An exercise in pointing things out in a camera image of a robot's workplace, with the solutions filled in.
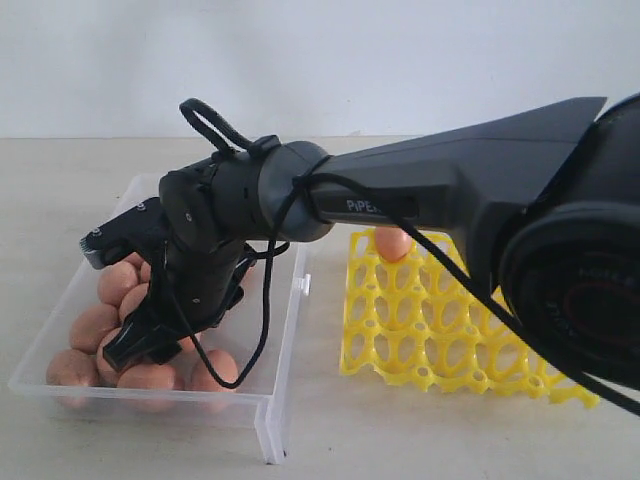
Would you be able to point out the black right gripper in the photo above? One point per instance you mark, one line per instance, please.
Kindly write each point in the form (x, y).
(187, 292)

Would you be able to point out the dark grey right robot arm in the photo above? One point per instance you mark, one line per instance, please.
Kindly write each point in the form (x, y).
(542, 206)

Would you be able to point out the brown egg third row middle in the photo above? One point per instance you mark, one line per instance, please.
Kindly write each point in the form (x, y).
(187, 344)

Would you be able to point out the brown egg third row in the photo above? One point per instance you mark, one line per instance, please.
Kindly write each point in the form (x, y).
(90, 327)
(187, 344)

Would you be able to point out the brown egg second row middle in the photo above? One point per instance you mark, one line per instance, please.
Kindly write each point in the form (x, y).
(132, 300)

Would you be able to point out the brown egg second row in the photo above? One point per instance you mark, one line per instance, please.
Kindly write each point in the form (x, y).
(249, 279)
(116, 282)
(132, 300)

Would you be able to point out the brown egg front middle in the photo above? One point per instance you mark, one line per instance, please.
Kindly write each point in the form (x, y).
(151, 377)

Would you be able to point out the brown egg back middle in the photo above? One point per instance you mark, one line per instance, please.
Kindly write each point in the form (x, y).
(145, 272)

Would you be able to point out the brown egg third row left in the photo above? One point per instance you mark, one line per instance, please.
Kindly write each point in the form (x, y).
(90, 327)

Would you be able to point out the brown egg second row left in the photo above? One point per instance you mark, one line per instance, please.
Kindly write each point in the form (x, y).
(116, 282)

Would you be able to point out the brown egg back left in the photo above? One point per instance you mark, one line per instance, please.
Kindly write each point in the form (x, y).
(135, 259)

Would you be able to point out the brown egg fourth row left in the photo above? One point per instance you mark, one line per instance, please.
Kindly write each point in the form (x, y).
(72, 367)

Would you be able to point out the clear plastic tray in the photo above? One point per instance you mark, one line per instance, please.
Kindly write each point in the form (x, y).
(260, 402)

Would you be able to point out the brown egg second row right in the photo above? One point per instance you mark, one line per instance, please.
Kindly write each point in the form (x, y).
(249, 279)

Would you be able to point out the yellow plastic egg tray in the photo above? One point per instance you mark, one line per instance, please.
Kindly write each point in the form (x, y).
(412, 323)

